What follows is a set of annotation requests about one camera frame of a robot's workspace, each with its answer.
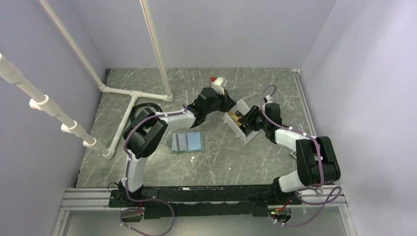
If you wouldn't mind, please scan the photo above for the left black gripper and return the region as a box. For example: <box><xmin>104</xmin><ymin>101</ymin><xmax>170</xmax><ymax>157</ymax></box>
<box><xmin>206</xmin><ymin>89</ymin><xmax>238</xmax><ymax>116</ymax></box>

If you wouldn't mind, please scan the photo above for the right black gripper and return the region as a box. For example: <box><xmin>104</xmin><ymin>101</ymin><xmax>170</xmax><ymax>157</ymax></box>
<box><xmin>237</xmin><ymin>105</ymin><xmax>269</xmax><ymax>131</ymax></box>

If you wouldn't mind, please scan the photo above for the clear plastic bin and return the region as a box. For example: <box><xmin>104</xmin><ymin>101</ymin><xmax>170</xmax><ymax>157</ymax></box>
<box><xmin>222</xmin><ymin>99</ymin><xmax>259</xmax><ymax>145</ymax></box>

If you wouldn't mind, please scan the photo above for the green card holder wallet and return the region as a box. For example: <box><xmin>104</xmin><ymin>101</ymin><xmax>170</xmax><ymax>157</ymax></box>
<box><xmin>167</xmin><ymin>132</ymin><xmax>205</xmax><ymax>153</ymax></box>

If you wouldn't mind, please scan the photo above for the white magnetic stripe card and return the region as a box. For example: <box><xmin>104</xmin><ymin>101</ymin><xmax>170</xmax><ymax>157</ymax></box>
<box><xmin>172</xmin><ymin>133</ymin><xmax>188</xmax><ymax>152</ymax></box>

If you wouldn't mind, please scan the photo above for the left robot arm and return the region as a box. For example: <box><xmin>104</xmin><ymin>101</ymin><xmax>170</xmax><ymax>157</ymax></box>
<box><xmin>119</xmin><ymin>87</ymin><xmax>237</xmax><ymax>207</ymax></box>

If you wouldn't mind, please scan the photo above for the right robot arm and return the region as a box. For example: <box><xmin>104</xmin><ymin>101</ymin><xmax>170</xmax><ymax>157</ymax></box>
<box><xmin>238</xmin><ymin>91</ymin><xmax>341</xmax><ymax>204</ymax></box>

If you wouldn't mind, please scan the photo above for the stack of credit cards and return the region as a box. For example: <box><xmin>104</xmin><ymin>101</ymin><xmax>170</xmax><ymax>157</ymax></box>
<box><xmin>228</xmin><ymin>111</ymin><xmax>243</xmax><ymax>127</ymax></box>

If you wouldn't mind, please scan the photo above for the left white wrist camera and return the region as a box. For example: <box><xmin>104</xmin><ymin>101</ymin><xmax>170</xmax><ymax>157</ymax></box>
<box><xmin>209</xmin><ymin>77</ymin><xmax>227</xmax><ymax>95</ymax></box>

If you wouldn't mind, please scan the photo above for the coiled black cable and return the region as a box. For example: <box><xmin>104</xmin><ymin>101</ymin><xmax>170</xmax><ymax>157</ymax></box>
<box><xmin>130</xmin><ymin>102</ymin><xmax>164</xmax><ymax>126</ymax></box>

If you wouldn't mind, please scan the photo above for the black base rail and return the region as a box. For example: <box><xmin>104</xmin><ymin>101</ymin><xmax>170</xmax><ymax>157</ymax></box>
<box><xmin>109</xmin><ymin>184</ymin><xmax>301</xmax><ymax>219</ymax></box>

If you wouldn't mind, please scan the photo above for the aluminium rail right side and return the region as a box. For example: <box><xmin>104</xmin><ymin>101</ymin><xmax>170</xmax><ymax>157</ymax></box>
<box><xmin>291</xmin><ymin>68</ymin><xmax>348</xmax><ymax>207</ymax></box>

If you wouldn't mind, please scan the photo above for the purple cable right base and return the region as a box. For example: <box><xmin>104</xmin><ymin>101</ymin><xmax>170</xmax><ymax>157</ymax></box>
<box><xmin>269</xmin><ymin>185</ymin><xmax>343</xmax><ymax>228</ymax></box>

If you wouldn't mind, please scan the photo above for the purple cable base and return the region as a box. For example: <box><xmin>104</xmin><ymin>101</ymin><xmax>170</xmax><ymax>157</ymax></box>
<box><xmin>269</xmin><ymin>185</ymin><xmax>343</xmax><ymax>228</ymax></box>
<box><xmin>119</xmin><ymin>196</ymin><xmax>179</xmax><ymax>236</ymax></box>

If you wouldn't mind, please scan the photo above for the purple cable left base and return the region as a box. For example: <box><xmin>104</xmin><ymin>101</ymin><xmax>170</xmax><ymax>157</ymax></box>
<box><xmin>119</xmin><ymin>196</ymin><xmax>179</xmax><ymax>236</ymax></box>

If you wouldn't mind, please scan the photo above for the white pvc pipe frame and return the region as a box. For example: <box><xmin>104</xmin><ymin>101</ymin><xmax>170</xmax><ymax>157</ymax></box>
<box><xmin>0</xmin><ymin>0</ymin><xmax>173</xmax><ymax>159</ymax></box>

